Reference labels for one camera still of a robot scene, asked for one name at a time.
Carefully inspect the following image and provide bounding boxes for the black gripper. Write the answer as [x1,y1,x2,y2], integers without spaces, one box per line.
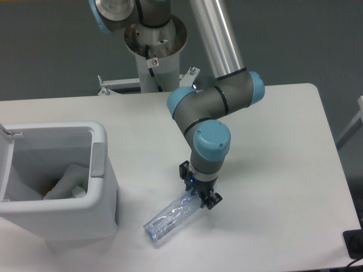
[179,160,222,210]

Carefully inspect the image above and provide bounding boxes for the clear plastic bottle blue cap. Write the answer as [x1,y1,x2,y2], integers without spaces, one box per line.
[143,189,201,248]

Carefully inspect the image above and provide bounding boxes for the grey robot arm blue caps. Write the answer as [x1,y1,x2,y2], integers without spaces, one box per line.
[89,1,265,209]

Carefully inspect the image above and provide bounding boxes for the white trash can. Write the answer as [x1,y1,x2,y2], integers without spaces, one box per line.
[1,121,119,241]

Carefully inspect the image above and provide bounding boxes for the colourful snack wrapper in bin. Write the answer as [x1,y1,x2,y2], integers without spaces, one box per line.
[42,178,60,196]

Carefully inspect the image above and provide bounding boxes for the black device at table corner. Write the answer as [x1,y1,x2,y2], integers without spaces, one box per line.
[343,229,362,259]

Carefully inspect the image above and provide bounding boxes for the black cable on pedestal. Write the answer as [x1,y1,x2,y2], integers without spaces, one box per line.
[145,44,164,93]

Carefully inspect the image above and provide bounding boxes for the white metal base bracket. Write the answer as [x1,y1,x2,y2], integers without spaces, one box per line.
[98,66,216,96]

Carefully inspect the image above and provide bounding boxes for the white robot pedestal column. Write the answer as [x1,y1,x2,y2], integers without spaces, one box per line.
[124,15,187,93]

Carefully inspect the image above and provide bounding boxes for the white frame at right edge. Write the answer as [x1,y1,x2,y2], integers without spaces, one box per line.
[335,96,362,150]

